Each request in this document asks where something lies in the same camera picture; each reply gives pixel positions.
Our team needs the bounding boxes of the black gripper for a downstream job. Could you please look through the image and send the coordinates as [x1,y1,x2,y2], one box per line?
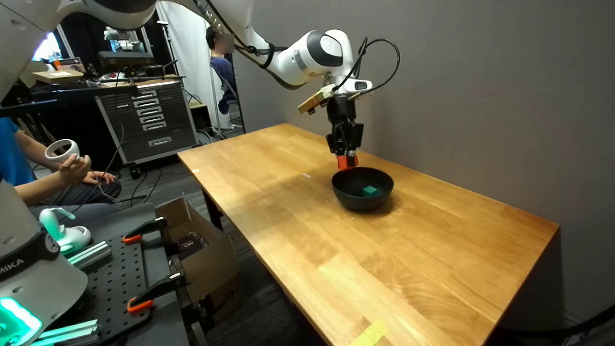
[324,93,367,160]

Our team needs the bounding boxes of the red block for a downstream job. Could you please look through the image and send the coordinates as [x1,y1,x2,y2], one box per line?
[336,152,361,173]

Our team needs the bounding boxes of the white ring VR controller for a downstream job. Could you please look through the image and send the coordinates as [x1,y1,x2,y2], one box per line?
[42,137,84,164]

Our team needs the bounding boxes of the operator right forearm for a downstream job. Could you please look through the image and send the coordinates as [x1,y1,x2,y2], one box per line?
[11,171,73,208]

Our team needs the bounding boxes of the black bowl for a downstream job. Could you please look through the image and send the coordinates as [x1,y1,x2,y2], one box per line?
[330,166,396,214]

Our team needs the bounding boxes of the operator left hand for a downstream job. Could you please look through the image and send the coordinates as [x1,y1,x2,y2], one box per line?
[82,170,121,191]

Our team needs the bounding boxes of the operator right hand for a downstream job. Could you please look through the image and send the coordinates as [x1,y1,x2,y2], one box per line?
[55,152,94,189]

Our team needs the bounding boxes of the standing person dark hair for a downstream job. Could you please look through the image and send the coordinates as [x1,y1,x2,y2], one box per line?
[203,25,240,118]

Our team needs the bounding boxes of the black table leg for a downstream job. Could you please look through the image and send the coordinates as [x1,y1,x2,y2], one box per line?
[201,185,226,233]

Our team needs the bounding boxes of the yellow tape strip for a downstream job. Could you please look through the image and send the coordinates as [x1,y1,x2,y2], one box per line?
[349,318,390,346]

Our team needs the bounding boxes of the black drawer cabinet white labels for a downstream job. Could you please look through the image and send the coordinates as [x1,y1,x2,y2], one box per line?
[94,79,201,166]

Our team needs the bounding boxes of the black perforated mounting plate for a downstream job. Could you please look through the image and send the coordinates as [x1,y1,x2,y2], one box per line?
[55,233,194,346]

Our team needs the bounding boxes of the wooden desk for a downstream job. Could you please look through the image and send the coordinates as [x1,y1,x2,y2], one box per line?
[30,66,184,93]

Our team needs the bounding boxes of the white spare handheld controller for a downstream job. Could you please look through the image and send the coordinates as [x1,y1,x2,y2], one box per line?
[36,206,94,258]

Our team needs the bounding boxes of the seated person blue shirt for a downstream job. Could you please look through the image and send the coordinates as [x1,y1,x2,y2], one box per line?
[0,118,123,223]

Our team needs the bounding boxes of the tan wrist camera mount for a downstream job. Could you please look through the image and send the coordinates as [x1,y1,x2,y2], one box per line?
[296,85,338,118]

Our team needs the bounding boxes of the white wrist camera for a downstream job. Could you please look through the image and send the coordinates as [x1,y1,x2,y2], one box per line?
[332,75,374,98]

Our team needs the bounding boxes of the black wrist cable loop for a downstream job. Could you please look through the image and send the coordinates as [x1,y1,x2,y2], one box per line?
[332,35,403,98]

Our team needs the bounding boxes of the black clamp orange handle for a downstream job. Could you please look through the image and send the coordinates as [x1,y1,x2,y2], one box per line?
[121,216,173,250]
[123,271,192,318]

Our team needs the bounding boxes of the aluminium profile rail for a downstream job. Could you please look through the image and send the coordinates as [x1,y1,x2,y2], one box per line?
[65,239,111,269]
[27,318,101,346]

